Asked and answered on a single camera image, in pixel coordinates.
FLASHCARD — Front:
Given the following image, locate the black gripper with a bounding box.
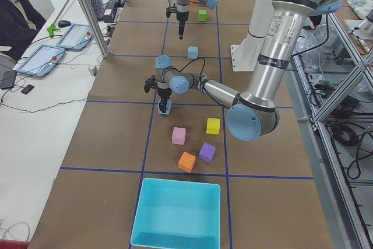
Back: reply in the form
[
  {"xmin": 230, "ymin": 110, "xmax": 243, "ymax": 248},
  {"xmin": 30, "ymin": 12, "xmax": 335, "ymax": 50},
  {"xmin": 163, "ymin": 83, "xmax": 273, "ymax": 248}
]
[
  {"xmin": 157, "ymin": 88, "xmax": 173, "ymax": 113},
  {"xmin": 178, "ymin": 20, "xmax": 187, "ymax": 40}
]

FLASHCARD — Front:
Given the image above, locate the near teach pendant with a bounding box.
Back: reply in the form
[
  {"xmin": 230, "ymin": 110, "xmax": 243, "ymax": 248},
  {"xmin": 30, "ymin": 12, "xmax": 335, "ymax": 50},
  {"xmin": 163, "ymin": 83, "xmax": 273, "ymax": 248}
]
[{"xmin": 16, "ymin": 44, "xmax": 65, "ymax": 78}]

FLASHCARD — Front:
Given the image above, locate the light blue block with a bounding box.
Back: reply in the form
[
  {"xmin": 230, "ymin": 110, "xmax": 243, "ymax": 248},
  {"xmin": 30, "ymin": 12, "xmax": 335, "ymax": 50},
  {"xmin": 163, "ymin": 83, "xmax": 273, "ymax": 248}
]
[
  {"xmin": 187, "ymin": 46, "xmax": 198, "ymax": 59},
  {"xmin": 157, "ymin": 100, "xmax": 172, "ymax": 115}
]

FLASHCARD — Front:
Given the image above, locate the far teach pendant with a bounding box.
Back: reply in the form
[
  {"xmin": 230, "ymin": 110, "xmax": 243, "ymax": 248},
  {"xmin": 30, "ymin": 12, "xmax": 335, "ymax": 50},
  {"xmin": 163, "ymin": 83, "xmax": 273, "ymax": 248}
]
[{"xmin": 56, "ymin": 24, "xmax": 93, "ymax": 51}]

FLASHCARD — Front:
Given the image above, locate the green foam block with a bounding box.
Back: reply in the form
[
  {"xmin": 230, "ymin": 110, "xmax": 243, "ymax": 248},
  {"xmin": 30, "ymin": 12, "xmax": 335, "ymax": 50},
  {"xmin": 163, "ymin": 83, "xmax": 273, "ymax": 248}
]
[{"xmin": 198, "ymin": 9, "xmax": 207, "ymax": 22}]

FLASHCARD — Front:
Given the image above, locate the seated person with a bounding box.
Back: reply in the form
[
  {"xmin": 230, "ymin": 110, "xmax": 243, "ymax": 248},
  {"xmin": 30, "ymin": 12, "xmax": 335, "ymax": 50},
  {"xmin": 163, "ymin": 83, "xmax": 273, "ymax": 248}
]
[{"xmin": 1, "ymin": 0, "xmax": 46, "ymax": 61}]

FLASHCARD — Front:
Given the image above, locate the yellow foam block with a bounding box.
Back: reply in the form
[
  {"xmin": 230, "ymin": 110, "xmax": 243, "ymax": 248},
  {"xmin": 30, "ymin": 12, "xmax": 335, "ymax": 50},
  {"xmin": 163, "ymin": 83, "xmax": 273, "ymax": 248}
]
[{"xmin": 206, "ymin": 118, "xmax": 221, "ymax": 135}]

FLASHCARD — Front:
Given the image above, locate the black computer mouse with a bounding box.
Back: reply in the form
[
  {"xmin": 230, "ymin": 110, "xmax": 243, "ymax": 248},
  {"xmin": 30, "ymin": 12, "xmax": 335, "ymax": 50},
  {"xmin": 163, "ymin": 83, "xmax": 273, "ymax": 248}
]
[{"xmin": 58, "ymin": 20, "xmax": 72, "ymax": 28}]

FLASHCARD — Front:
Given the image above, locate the teach pendant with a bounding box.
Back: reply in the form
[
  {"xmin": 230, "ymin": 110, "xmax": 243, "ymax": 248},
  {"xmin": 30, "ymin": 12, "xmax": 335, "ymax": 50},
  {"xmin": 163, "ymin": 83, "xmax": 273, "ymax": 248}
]
[
  {"xmin": 56, "ymin": 24, "xmax": 93, "ymax": 51},
  {"xmin": 16, "ymin": 44, "xmax": 65, "ymax": 78}
]

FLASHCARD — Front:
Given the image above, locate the aluminium frame post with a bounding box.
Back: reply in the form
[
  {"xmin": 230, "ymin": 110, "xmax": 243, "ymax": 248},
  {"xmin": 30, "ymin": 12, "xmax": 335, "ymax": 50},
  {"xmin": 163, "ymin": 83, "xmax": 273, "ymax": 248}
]
[{"xmin": 78, "ymin": 0, "xmax": 109, "ymax": 58}]

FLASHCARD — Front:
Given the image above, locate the left orange foam block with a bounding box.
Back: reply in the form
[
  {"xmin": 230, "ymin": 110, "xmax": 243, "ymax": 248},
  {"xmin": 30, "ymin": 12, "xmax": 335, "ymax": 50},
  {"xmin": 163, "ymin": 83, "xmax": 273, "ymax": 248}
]
[{"xmin": 178, "ymin": 152, "xmax": 196, "ymax": 173}]

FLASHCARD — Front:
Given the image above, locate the left purple foam block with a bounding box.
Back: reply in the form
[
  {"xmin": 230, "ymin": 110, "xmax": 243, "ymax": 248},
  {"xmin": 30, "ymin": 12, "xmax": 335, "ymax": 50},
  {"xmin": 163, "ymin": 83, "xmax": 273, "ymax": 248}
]
[{"xmin": 199, "ymin": 142, "xmax": 216, "ymax": 163}]

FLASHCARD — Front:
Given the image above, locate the green plastic clamp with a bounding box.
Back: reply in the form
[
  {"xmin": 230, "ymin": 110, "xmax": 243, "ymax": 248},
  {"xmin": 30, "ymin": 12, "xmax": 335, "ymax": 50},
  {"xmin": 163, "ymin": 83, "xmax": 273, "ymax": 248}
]
[{"xmin": 47, "ymin": 23, "xmax": 61, "ymax": 38}]

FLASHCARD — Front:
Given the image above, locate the light pink foam block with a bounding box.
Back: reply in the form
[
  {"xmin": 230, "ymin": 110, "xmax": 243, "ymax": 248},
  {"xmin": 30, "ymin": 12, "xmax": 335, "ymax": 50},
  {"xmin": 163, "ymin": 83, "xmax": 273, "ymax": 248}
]
[{"xmin": 171, "ymin": 127, "xmax": 186, "ymax": 145}]

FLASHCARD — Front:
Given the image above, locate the cyan plastic bin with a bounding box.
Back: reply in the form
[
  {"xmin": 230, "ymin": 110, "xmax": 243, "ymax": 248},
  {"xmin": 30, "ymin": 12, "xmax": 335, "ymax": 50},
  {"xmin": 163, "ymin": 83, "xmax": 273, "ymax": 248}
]
[{"xmin": 130, "ymin": 178, "xmax": 221, "ymax": 248}]

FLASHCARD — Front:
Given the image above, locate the black keyboard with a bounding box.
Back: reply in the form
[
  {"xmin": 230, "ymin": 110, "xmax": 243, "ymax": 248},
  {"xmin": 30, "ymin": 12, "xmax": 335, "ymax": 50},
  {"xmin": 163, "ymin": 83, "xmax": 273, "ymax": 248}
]
[{"xmin": 89, "ymin": 0, "xmax": 104, "ymax": 21}]

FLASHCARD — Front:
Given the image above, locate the black smartphone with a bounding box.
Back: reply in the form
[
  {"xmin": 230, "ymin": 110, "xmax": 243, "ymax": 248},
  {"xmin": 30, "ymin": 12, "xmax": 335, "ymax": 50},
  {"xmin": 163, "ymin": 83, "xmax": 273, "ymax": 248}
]
[{"xmin": 21, "ymin": 85, "xmax": 34, "ymax": 94}]

